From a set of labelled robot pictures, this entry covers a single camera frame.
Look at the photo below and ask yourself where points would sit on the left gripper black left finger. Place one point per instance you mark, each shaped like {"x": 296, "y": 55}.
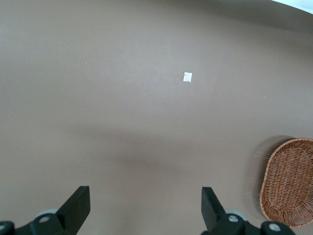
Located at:
{"x": 73, "y": 210}

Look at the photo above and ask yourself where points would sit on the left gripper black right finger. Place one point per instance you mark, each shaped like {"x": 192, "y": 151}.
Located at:
{"x": 215, "y": 213}

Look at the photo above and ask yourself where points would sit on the brown table cloth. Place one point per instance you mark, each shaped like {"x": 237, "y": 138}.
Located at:
{"x": 146, "y": 110}

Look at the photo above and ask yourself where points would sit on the brown oval wicker basket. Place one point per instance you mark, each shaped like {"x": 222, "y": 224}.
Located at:
{"x": 288, "y": 181}

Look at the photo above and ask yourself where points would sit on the small white packet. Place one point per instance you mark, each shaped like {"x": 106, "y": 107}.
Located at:
{"x": 187, "y": 77}

